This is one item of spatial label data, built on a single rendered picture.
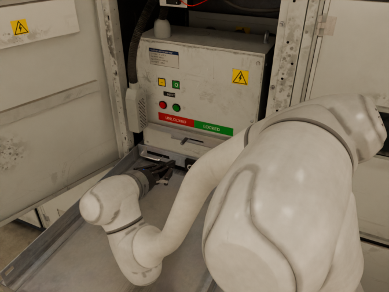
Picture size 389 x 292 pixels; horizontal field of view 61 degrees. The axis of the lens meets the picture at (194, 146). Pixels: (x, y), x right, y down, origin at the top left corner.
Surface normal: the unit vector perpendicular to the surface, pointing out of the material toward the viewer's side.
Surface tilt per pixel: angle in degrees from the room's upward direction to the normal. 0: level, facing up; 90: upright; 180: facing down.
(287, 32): 90
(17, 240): 0
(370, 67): 90
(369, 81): 90
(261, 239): 32
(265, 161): 15
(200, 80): 90
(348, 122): 64
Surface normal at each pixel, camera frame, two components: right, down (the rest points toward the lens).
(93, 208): -0.29, 0.11
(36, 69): 0.74, 0.37
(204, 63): -0.41, 0.51
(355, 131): -0.53, 0.25
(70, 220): 0.91, 0.23
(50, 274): 0.00, -0.83
